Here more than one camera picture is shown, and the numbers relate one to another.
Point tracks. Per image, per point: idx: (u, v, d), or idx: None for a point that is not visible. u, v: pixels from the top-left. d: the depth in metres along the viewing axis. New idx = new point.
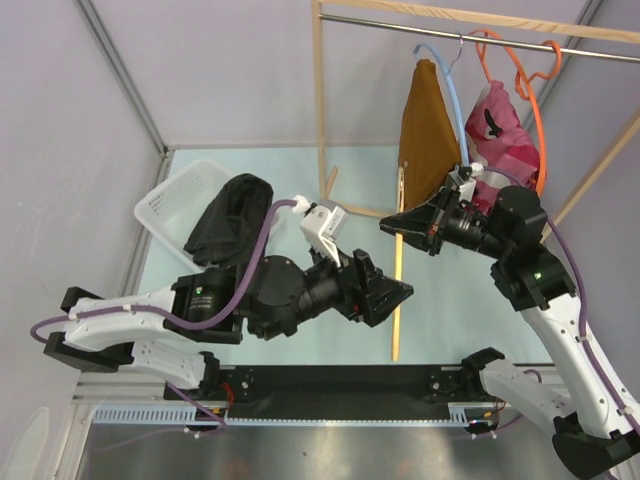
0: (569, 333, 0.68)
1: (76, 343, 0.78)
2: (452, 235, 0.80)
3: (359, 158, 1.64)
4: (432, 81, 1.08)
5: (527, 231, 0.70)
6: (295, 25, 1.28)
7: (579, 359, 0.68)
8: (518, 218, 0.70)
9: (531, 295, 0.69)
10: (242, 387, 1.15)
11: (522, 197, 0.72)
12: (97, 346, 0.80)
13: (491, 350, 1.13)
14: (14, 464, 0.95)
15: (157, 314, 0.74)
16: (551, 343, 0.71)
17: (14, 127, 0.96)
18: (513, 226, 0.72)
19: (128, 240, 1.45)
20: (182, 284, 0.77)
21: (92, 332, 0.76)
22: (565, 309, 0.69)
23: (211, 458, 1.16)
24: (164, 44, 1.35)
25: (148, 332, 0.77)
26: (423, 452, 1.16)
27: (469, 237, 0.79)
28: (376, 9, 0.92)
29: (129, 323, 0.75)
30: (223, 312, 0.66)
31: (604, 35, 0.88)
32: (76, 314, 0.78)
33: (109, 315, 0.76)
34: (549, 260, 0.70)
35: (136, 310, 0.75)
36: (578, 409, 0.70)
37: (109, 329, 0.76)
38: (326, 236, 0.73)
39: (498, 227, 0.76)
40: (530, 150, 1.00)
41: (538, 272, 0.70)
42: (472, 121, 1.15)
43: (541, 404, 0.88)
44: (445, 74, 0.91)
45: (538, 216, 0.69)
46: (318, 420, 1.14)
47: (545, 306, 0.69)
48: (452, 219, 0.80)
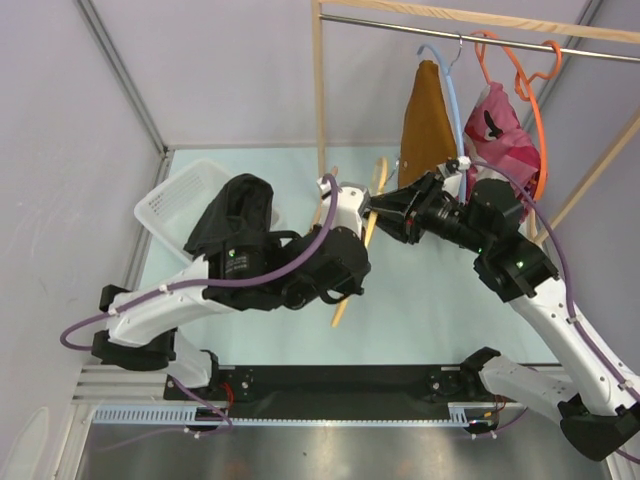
0: (560, 315, 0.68)
1: (123, 339, 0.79)
2: (430, 222, 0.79)
3: (359, 158, 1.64)
4: (432, 77, 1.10)
5: (505, 223, 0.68)
6: (296, 25, 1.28)
7: (574, 342, 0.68)
8: (496, 212, 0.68)
9: (517, 284, 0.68)
10: (242, 387, 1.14)
11: (498, 190, 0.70)
12: (143, 336, 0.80)
13: (486, 350, 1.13)
14: (14, 464, 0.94)
15: (195, 287, 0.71)
16: (542, 328, 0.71)
17: (15, 127, 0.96)
18: (492, 220, 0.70)
19: (128, 240, 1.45)
20: (214, 253, 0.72)
21: (135, 322, 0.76)
22: (552, 293, 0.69)
23: (211, 458, 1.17)
24: (164, 44, 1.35)
25: (193, 308, 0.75)
26: (423, 452, 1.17)
27: (448, 228, 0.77)
28: (376, 9, 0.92)
29: (170, 303, 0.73)
30: (298, 261, 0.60)
31: (604, 35, 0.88)
32: (114, 309, 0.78)
33: (147, 301, 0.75)
34: (529, 246, 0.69)
35: (173, 290, 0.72)
36: (582, 391, 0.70)
37: (151, 315, 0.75)
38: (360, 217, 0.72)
39: (474, 220, 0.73)
40: (530, 151, 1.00)
41: (520, 262, 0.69)
42: (471, 122, 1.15)
43: (543, 393, 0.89)
44: (445, 75, 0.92)
45: (517, 207, 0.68)
46: (317, 420, 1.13)
47: (532, 293, 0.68)
48: (432, 207, 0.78)
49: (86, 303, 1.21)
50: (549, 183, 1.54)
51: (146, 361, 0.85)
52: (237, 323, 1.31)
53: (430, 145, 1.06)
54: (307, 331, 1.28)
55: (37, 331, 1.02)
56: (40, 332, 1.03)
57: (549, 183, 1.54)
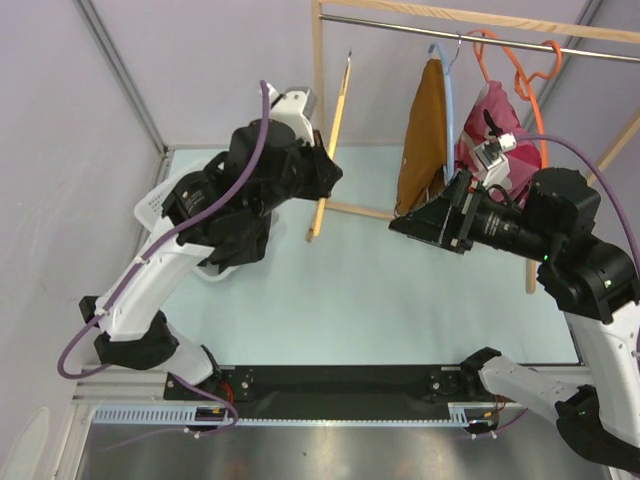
0: (626, 347, 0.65)
1: (123, 333, 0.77)
2: (480, 234, 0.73)
3: (359, 158, 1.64)
4: (437, 83, 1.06)
5: (578, 216, 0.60)
6: (296, 24, 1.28)
7: (628, 372, 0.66)
8: (568, 204, 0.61)
9: (599, 307, 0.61)
10: (242, 387, 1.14)
11: (561, 182, 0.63)
12: (142, 325, 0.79)
13: (487, 350, 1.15)
14: (14, 464, 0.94)
15: (168, 242, 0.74)
16: (598, 349, 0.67)
17: (16, 126, 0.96)
18: (561, 215, 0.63)
19: (128, 240, 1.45)
20: (169, 207, 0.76)
21: (128, 308, 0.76)
22: (627, 323, 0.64)
23: (211, 459, 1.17)
24: (165, 43, 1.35)
25: (177, 265, 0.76)
26: (423, 453, 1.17)
27: (500, 238, 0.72)
28: (376, 9, 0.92)
29: (153, 270, 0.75)
30: (245, 174, 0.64)
31: (604, 35, 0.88)
32: (102, 308, 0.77)
33: (130, 282, 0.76)
34: (616, 259, 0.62)
35: (149, 255, 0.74)
36: (606, 411, 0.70)
37: (140, 290, 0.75)
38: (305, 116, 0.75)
39: (536, 218, 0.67)
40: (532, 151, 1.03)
41: (607, 280, 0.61)
42: (470, 121, 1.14)
43: (542, 392, 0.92)
44: (445, 74, 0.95)
45: (590, 199, 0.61)
46: (317, 420, 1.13)
47: (609, 320, 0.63)
48: (480, 216, 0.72)
49: None
50: None
51: (154, 351, 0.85)
52: (238, 323, 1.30)
53: (425, 144, 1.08)
54: (306, 331, 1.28)
55: (37, 330, 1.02)
56: (40, 331, 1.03)
57: None
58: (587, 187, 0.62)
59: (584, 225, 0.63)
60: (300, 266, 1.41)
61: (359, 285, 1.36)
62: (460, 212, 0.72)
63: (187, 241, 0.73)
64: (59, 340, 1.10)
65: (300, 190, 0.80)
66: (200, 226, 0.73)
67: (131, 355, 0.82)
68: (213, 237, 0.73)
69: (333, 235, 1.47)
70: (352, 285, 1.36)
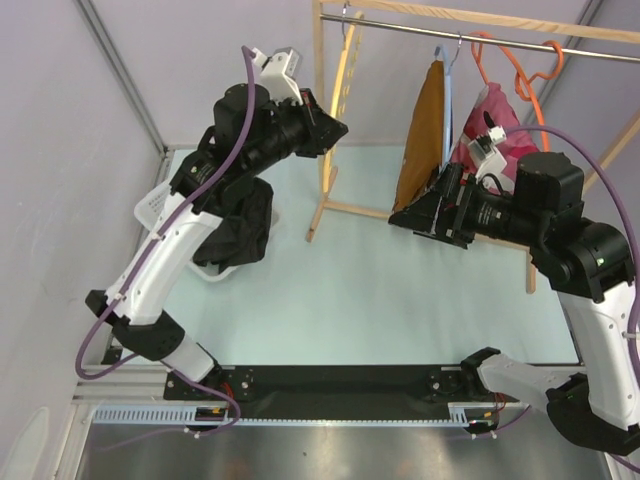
0: (617, 327, 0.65)
1: (142, 315, 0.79)
2: (474, 227, 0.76)
3: (360, 158, 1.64)
4: (439, 87, 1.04)
5: (563, 193, 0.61)
6: (297, 24, 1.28)
7: (620, 356, 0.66)
8: (549, 182, 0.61)
9: (589, 286, 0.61)
10: (242, 387, 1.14)
11: (545, 160, 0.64)
12: (158, 307, 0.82)
13: (487, 350, 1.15)
14: (14, 464, 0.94)
15: (179, 216, 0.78)
16: (588, 329, 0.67)
17: (16, 126, 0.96)
18: (546, 195, 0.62)
19: (128, 241, 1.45)
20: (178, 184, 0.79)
21: (146, 288, 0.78)
22: (619, 303, 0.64)
23: (211, 458, 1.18)
24: (165, 43, 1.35)
25: (190, 240, 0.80)
26: (423, 452, 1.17)
27: (494, 227, 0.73)
28: (376, 9, 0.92)
29: (168, 246, 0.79)
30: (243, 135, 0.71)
31: (605, 35, 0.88)
32: (118, 292, 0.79)
33: (146, 262, 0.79)
34: (610, 238, 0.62)
35: (165, 232, 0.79)
36: (595, 394, 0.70)
37: (157, 268, 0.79)
38: (289, 76, 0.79)
39: (524, 202, 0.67)
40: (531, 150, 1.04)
41: (600, 258, 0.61)
42: (470, 123, 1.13)
43: (535, 382, 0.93)
44: (445, 74, 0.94)
45: (572, 177, 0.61)
46: (317, 420, 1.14)
47: (600, 299, 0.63)
48: (472, 210, 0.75)
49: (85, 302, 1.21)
50: None
51: (168, 335, 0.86)
52: (238, 323, 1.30)
53: (423, 144, 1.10)
54: (306, 330, 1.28)
55: (37, 330, 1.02)
56: (40, 331, 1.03)
57: None
58: (569, 165, 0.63)
59: (572, 203, 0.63)
60: (300, 266, 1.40)
61: (359, 285, 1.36)
62: (453, 203, 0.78)
63: (203, 210, 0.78)
64: (58, 340, 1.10)
65: (299, 149, 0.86)
66: (211, 194, 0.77)
67: (150, 339, 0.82)
68: (227, 202, 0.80)
69: (333, 235, 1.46)
70: (352, 285, 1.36)
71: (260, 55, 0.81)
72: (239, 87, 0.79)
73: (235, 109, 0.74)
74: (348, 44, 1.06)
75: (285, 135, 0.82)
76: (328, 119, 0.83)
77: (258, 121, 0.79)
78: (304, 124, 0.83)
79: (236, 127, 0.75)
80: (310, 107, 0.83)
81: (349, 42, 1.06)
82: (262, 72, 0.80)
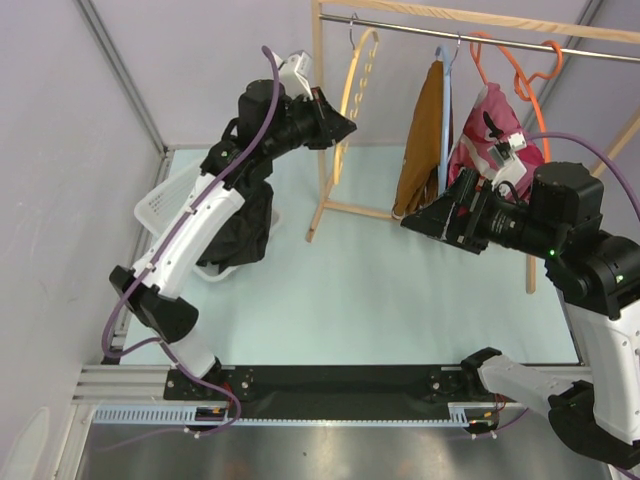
0: (630, 344, 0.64)
1: (170, 286, 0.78)
2: (486, 233, 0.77)
3: (360, 158, 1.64)
4: (437, 87, 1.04)
5: (582, 206, 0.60)
6: (297, 25, 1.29)
7: (630, 371, 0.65)
8: (569, 193, 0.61)
9: (607, 301, 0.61)
10: (242, 387, 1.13)
11: (564, 171, 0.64)
12: (183, 281, 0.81)
13: (489, 350, 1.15)
14: (14, 464, 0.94)
15: (210, 194, 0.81)
16: (601, 343, 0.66)
17: (17, 126, 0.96)
18: (564, 206, 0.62)
19: (128, 241, 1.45)
20: (206, 168, 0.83)
21: (177, 258, 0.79)
22: (634, 320, 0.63)
23: (212, 458, 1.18)
24: (166, 44, 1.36)
25: (220, 216, 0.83)
26: (423, 452, 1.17)
27: (507, 236, 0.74)
28: (376, 9, 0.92)
29: (200, 218, 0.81)
30: (265, 124, 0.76)
31: (604, 35, 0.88)
32: (148, 264, 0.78)
33: (177, 233, 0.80)
34: (630, 254, 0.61)
35: (197, 205, 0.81)
36: (601, 405, 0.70)
37: (188, 239, 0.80)
38: (301, 74, 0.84)
39: (542, 213, 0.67)
40: (535, 151, 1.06)
41: (619, 274, 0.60)
42: (470, 123, 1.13)
43: (537, 387, 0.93)
44: (445, 75, 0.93)
45: (591, 189, 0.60)
46: (317, 419, 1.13)
47: (616, 316, 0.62)
48: (486, 217, 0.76)
49: (86, 302, 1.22)
50: None
51: (185, 313, 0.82)
52: (238, 323, 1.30)
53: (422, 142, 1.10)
54: (306, 331, 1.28)
55: (37, 329, 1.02)
56: (41, 330, 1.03)
57: None
58: (587, 177, 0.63)
59: (591, 216, 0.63)
60: (300, 266, 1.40)
61: (359, 285, 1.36)
62: (467, 208, 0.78)
63: (233, 188, 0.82)
64: (59, 339, 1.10)
65: (309, 142, 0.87)
66: (240, 174, 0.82)
67: (174, 311, 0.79)
68: (252, 183, 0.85)
69: (333, 235, 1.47)
70: (352, 286, 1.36)
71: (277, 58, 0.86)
72: (255, 82, 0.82)
73: (258, 100, 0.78)
74: (358, 54, 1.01)
75: (298, 128, 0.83)
76: (337, 115, 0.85)
77: (277, 113, 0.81)
78: (315, 118, 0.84)
79: (261, 117, 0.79)
80: (320, 103, 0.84)
81: (359, 53, 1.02)
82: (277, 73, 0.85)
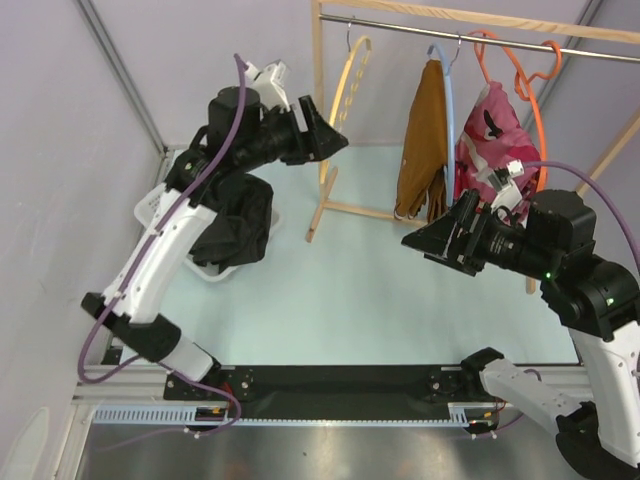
0: (627, 365, 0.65)
1: (143, 312, 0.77)
2: (485, 256, 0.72)
3: (361, 158, 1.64)
4: (438, 87, 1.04)
5: (575, 234, 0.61)
6: (297, 26, 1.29)
7: (629, 394, 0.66)
8: (563, 221, 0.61)
9: (599, 325, 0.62)
10: (242, 387, 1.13)
11: (558, 199, 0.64)
12: (156, 304, 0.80)
13: (490, 350, 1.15)
14: (14, 464, 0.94)
15: (176, 213, 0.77)
16: (598, 366, 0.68)
17: (17, 127, 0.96)
18: (558, 233, 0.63)
19: (128, 242, 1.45)
20: (172, 180, 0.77)
21: (145, 284, 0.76)
22: (628, 342, 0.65)
23: (211, 459, 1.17)
24: (166, 44, 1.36)
25: (186, 237, 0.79)
26: (423, 453, 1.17)
27: (505, 258, 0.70)
28: (376, 9, 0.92)
29: (165, 242, 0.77)
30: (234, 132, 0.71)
31: (604, 36, 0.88)
32: (117, 291, 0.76)
33: (144, 258, 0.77)
34: (620, 277, 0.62)
35: (161, 228, 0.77)
36: (604, 428, 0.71)
37: (155, 264, 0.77)
38: (277, 83, 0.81)
39: (538, 237, 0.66)
40: (530, 151, 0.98)
41: (610, 297, 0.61)
42: (471, 122, 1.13)
43: (542, 403, 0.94)
44: (445, 75, 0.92)
45: (584, 218, 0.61)
46: (317, 419, 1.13)
47: (609, 338, 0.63)
48: (485, 238, 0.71)
49: None
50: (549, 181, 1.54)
51: (161, 332, 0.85)
52: (238, 324, 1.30)
53: (423, 144, 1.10)
54: (307, 331, 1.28)
55: (37, 329, 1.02)
56: (41, 330, 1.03)
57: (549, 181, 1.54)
58: (580, 205, 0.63)
59: (584, 242, 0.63)
60: (300, 266, 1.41)
61: (359, 285, 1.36)
62: (467, 230, 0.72)
63: (200, 205, 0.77)
64: (58, 338, 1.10)
65: (285, 156, 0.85)
66: (207, 188, 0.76)
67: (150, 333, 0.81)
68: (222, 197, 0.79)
69: (332, 235, 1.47)
70: (353, 286, 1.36)
71: (252, 67, 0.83)
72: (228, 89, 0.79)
73: (230, 107, 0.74)
74: (353, 56, 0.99)
75: (274, 140, 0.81)
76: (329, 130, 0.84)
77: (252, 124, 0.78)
78: (293, 131, 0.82)
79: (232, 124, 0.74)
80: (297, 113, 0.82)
81: (354, 56, 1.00)
82: (252, 84, 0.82)
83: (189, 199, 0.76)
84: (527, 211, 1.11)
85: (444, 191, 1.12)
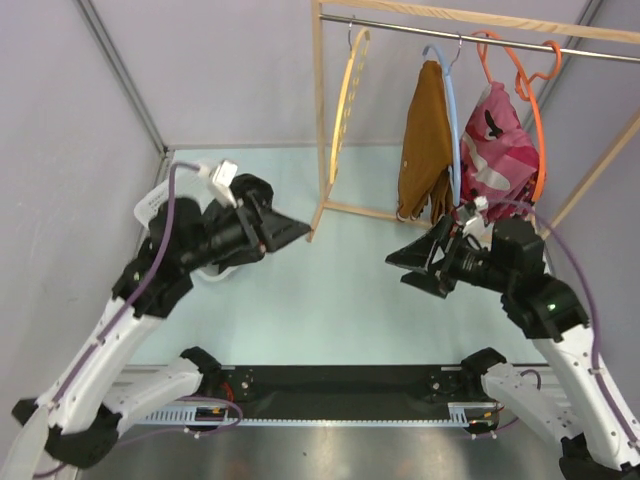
0: (582, 364, 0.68)
1: (77, 422, 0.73)
2: (458, 274, 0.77)
3: (361, 158, 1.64)
4: (438, 87, 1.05)
5: (527, 256, 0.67)
6: (297, 26, 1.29)
7: (592, 392, 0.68)
8: (515, 244, 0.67)
9: (546, 328, 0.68)
10: (242, 387, 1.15)
11: (516, 224, 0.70)
12: (92, 413, 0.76)
13: (490, 351, 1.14)
14: None
15: (119, 325, 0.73)
16: (560, 370, 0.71)
17: (17, 128, 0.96)
18: (513, 254, 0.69)
19: (128, 242, 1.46)
20: (118, 288, 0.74)
21: (81, 395, 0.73)
22: (580, 342, 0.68)
23: (212, 459, 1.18)
24: (166, 44, 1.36)
25: (128, 347, 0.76)
26: (423, 453, 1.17)
27: (476, 275, 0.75)
28: (376, 9, 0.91)
29: (107, 352, 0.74)
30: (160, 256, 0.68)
31: (604, 35, 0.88)
32: (50, 401, 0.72)
33: (82, 368, 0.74)
34: (564, 290, 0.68)
35: (104, 338, 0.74)
36: (585, 435, 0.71)
37: (94, 375, 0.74)
38: (221, 184, 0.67)
39: (498, 258, 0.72)
40: (530, 151, 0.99)
41: (551, 303, 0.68)
42: (472, 122, 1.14)
43: (546, 421, 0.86)
44: (445, 75, 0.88)
45: (536, 242, 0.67)
46: (317, 419, 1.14)
47: (559, 339, 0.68)
48: (457, 257, 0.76)
49: (85, 303, 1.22)
50: (549, 181, 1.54)
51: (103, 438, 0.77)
52: (237, 323, 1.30)
53: (425, 144, 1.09)
54: (307, 332, 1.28)
55: (37, 330, 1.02)
56: (41, 331, 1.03)
57: (549, 181, 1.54)
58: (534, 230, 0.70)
59: (535, 263, 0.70)
60: (300, 266, 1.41)
61: (359, 285, 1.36)
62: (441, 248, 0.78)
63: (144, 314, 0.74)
64: (58, 338, 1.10)
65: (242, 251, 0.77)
66: (152, 297, 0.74)
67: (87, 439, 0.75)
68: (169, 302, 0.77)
69: (333, 235, 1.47)
70: (353, 286, 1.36)
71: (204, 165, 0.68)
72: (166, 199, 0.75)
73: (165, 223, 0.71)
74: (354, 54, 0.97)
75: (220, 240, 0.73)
76: (286, 226, 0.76)
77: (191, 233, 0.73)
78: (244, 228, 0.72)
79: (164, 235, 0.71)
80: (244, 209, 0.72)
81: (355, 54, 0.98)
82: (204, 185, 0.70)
83: (133, 307, 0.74)
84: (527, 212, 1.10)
85: (448, 190, 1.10)
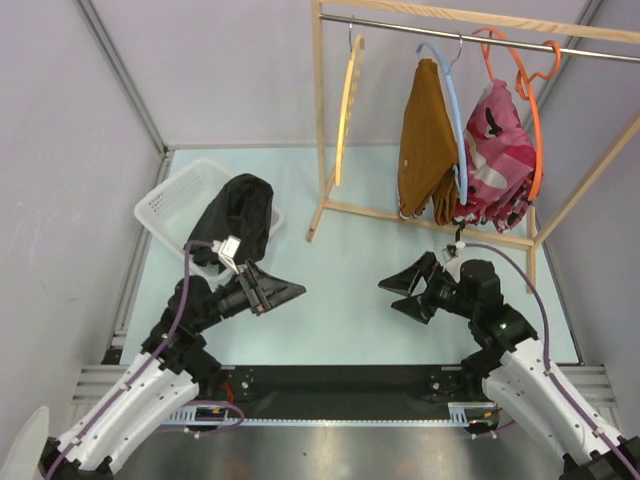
0: (537, 368, 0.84)
1: (92, 460, 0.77)
2: (436, 300, 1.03)
3: (361, 158, 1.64)
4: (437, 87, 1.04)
5: (484, 290, 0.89)
6: (296, 26, 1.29)
7: (550, 391, 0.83)
8: (476, 281, 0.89)
9: (501, 343, 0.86)
10: (242, 387, 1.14)
11: (477, 264, 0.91)
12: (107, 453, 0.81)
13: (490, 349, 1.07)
14: None
15: (146, 373, 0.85)
16: (527, 380, 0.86)
17: (16, 127, 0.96)
18: (475, 289, 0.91)
19: (128, 241, 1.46)
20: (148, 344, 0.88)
21: (104, 432, 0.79)
22: (531, 351, 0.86)
23: (212, 459, 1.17)
24: (166, 44, 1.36)
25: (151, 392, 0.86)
26: (423, 453, 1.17)
27: (450, 302, 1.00)
28: (377, 9, 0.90)
29: (133, 396, 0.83)
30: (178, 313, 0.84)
31: (605, 35, 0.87)
32: (74, 437, 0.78)
33: (110, 406, 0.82)
34: (515, 317, 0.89)
35: (132, 382, 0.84)
36: (566, 441, 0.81)
37: (119, 415, 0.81)
38: (225, 256, 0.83)
39: (465, 290, 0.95)
40: (527, 150, 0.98)
41: (503, 324, 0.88)
42: (473, 119, 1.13)
43: (550, 435, 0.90)
44: (445, 74, 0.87)
45: (491, 279, 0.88)
46: (318, 419, 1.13)
47: (514, 349, 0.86)
48: (436, 288, 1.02)
49: (86, 303, 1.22)
50: (549, 182, 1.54)
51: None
52: (237, 323, 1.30)
53: (427, 143, 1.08)
54: (307, 331, 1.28)
55: (37, 330, 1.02)
56: (41, 332, 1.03)
57: (549, 181, 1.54)
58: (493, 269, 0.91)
59: (494, 296, 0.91)
60: (300, 266, 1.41)
61: (359, 285, 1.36)
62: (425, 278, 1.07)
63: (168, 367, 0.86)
64: (59, 339, 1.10)
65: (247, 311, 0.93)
66: (175, 354, 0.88)
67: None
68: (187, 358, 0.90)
69: (332, 235, 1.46)
70: (353, 286, 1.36)
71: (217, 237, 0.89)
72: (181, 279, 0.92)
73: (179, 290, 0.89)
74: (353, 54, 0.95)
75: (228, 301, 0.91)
76: (281, 287, 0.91)
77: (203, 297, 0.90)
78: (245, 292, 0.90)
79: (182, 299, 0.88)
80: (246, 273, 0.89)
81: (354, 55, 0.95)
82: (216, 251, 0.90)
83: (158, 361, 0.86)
84: (524, 210, 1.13)
85: (453, 189, 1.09)
